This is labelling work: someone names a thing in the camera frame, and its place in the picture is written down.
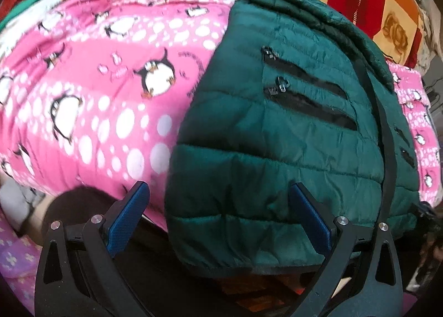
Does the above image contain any green quilted puffer jacket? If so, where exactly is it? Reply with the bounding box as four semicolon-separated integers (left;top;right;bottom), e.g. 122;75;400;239
163;0;421;278

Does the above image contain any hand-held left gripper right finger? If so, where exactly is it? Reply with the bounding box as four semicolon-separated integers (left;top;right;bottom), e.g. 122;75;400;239
289;182;404;317

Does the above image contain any grey white cloth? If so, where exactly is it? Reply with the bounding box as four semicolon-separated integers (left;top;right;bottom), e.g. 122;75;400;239
0;177;52;240

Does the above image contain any purple flower print cloth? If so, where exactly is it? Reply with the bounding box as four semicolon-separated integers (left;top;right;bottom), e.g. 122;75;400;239
0;215;44;314

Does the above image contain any pink penguin print blanket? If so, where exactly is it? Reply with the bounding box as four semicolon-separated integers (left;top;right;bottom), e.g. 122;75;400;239
0;0;443;231

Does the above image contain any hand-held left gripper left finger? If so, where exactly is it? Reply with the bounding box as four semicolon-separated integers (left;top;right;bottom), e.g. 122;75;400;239
35;181;153;317

